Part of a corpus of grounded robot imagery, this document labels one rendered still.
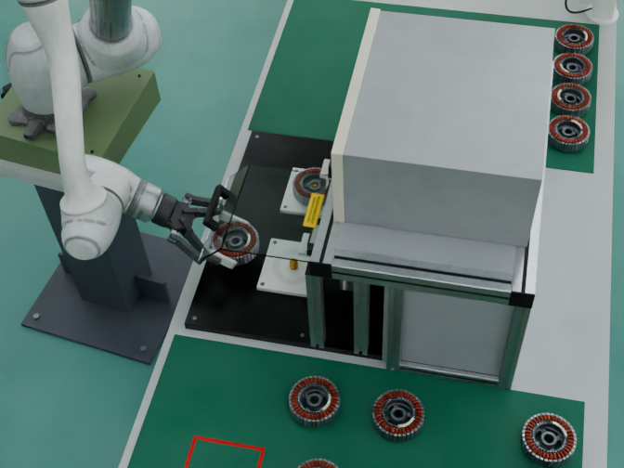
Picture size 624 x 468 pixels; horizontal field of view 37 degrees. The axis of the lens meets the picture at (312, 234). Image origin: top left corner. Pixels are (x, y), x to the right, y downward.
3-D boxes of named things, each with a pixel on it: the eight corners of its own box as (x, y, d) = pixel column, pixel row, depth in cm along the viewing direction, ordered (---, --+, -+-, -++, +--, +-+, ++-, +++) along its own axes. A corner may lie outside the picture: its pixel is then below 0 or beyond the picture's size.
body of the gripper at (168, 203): (156, 201, 223) (191, 217, 225) (146, 227, 218) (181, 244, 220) (166, 185, 218) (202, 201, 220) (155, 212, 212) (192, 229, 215)
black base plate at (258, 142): (185, 329, 219) (184, 323, 218) (253, 136, 258) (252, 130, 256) (382, 360, 212) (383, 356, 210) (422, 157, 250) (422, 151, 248)
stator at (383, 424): (362, 411, 204) (362, 403, 201) (405, 387, 207) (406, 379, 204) (390, 452, 198) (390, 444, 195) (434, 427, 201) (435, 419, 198)
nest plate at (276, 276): (256, 290, 223) (256, 287, 222) (271, 240, 232) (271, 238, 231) (318, 299, 220) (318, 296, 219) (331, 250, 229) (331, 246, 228)
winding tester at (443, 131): (333, 222, 190) (331, 153, 174) (370, 78, 216) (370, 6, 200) (526, 249, 184) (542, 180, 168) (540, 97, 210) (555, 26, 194)
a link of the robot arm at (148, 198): (122, 220, 217) (145, 231, 219) (133, 201, 210) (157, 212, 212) (134, 191, 223) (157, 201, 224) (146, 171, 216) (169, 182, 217)
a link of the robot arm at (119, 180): (130, 198, 224) (116, 232, 213) (69, 170, 220) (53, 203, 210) (147, 166, 217) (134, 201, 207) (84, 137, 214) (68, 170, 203)
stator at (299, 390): (281, 419, 204) (280, 410, 201) (301, 376, 210) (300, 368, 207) (329, 435, 201) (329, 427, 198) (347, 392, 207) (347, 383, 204)
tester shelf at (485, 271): (309, 275, 188) (308, 262, 184) (368, 54, 229) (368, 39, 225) (531, 308, 181) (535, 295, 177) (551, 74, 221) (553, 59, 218)
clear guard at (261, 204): (198, 261, 199) (194, 244, 195) (227, 178, 214) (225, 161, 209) (347, 283, 194) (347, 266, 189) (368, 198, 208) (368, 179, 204)
